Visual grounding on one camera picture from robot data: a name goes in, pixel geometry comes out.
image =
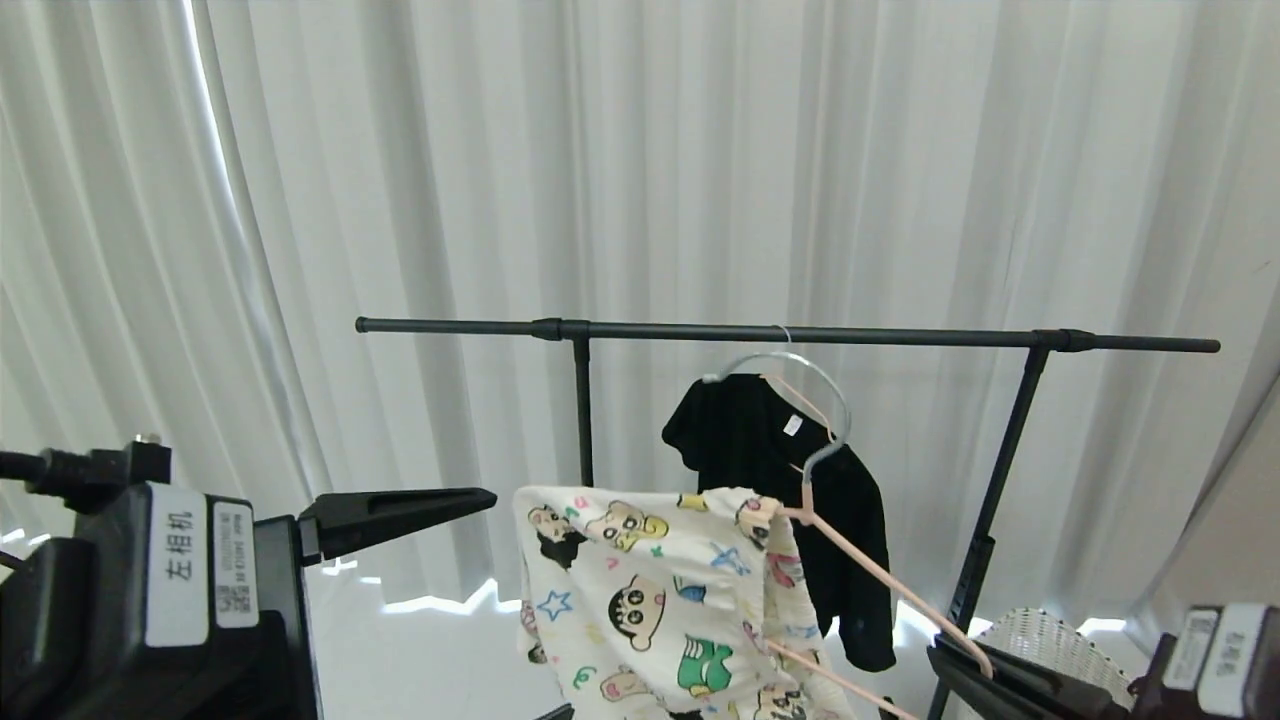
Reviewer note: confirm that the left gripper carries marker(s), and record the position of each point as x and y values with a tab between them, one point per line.
285	640

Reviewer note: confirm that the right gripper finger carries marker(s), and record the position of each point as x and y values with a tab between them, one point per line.
990	700
1060	690

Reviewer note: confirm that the cream printed garment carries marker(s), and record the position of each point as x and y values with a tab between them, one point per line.
640	560

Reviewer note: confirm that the pink clothes hanger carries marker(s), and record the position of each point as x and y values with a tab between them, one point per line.
822	425
806	495

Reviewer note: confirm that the black garment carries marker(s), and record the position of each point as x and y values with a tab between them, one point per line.
740	430

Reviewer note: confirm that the white laundry basket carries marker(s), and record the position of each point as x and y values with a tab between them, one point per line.
1050	645

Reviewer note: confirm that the black clothes rack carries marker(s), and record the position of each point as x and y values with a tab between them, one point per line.
900	335

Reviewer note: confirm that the white curtain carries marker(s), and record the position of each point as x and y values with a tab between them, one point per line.
500	150

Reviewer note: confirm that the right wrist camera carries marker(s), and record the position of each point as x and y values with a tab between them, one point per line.
1230	660

